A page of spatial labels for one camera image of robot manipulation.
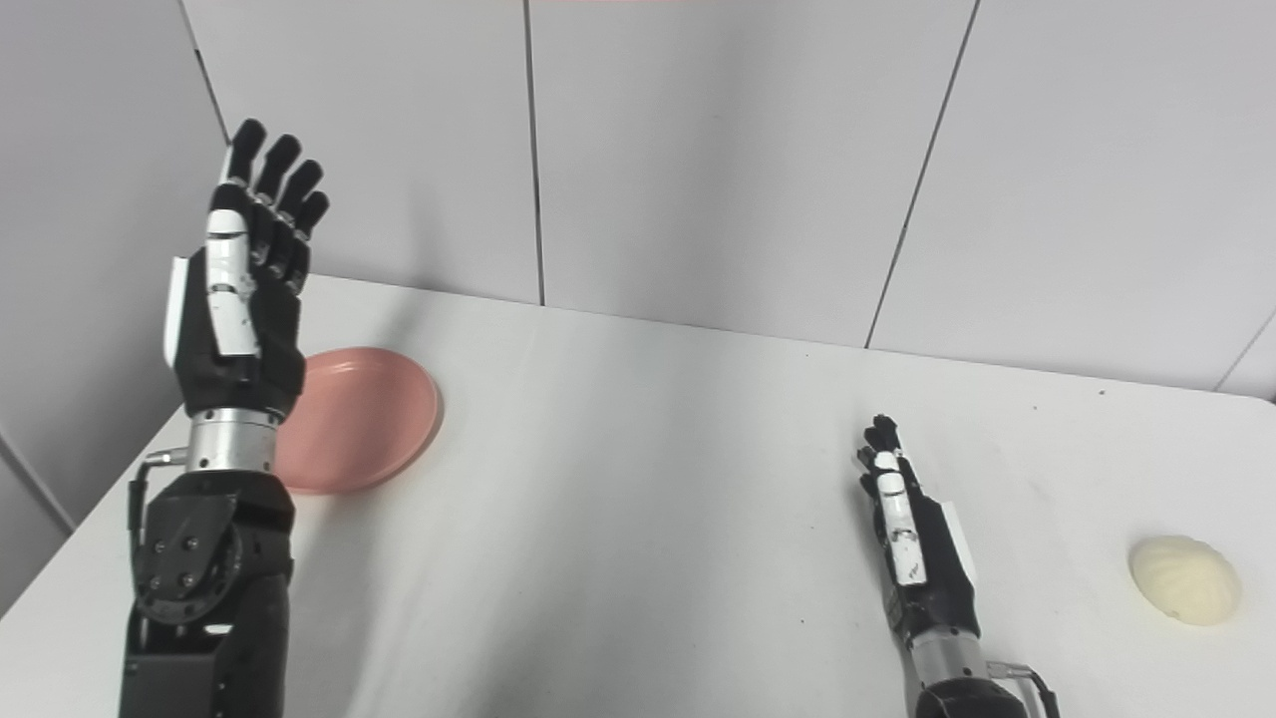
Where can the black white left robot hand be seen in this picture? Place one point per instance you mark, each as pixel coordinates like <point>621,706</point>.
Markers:
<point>234,329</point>

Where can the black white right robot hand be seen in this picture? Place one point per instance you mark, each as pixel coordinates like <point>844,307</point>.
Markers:
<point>922,558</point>

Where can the pink round plate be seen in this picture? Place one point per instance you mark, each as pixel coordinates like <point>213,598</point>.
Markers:
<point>364,424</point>

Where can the white steamed bun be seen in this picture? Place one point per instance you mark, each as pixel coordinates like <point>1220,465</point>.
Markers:
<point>1184,580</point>

